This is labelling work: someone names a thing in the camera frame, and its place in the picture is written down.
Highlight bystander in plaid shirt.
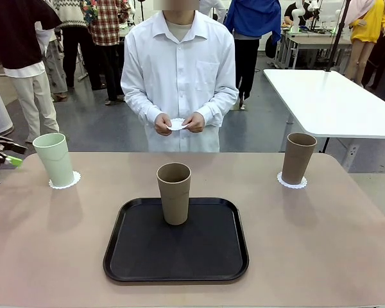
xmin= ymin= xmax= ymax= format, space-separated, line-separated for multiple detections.
xmin=87 ymin=0 xmax=131 ymax=105

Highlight black plastic tray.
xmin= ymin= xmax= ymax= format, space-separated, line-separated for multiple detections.
xmin=103 ymin=197 xmax=250 ymax=283

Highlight white side table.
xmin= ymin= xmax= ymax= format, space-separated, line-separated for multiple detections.
xmin=262 ymin=68 xmax=385 ymax=140

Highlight black stand pole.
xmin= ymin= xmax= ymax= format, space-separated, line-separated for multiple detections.
xmin=325 ymin=0 xmax=352 ymax=73

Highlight bystander in black top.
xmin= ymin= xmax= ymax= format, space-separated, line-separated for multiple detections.
xmin=0 ymin=0 xmax=64 ymax=144

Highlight brown cup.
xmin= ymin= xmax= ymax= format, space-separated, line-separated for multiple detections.
xmin=281 ymin=132 xmax=318 ymax=185
xmin=156 ymin=162 xmax=192 ymax=225

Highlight person's left forearm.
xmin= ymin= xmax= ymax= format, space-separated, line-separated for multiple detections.
xmin=194 ymin=86 xmax=239 ymax=128

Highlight person in white shirt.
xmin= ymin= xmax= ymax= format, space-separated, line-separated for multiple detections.
xmin=120 ymin=9 xmax=239 ymax=153

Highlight light green cup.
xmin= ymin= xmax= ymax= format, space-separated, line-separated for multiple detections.
xmin=32 ymin=133 xmax=75 ymax=187

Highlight white scalloped paper coaster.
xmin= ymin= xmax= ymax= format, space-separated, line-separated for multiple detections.
xmin=48 ymin=171 xmax=82 ymax=191
xmin=166 ymin=117 xmax=194 ymax=132
xmin=277 ymin=171 xmax=309 ymax=190

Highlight person's left hand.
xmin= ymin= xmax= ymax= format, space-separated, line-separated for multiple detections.
xmin=184 ymin=114 xmax=207 ymax=133

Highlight mannequin in yellow top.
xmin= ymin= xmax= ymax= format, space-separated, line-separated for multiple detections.
xmin=345 ymin=0 xmax=385 ymax=83

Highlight grey background workbench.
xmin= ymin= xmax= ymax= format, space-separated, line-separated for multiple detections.
xmin=275 ymin=28 xmax=354 ymax=70

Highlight bystander in blue jacket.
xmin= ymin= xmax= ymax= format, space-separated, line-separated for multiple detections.
xmin=224 ymin=0 xmax=282 ymax=110

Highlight bystander in dark clothes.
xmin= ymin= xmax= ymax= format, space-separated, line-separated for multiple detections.
xmin=361 ymin=19 xmax=385 ymax=101

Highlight person's right hand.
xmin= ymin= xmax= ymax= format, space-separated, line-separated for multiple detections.
xmin=153 ymin=112 xmax=174 ymax=136

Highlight bystander in patterned sweater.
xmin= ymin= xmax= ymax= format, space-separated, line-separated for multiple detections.
xmin=53 ymin=0 xmax=94 ymax=90

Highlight person's right forearm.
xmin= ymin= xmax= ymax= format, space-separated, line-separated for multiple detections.
xmin=121 ymin=86 xmax=164 ymax=124

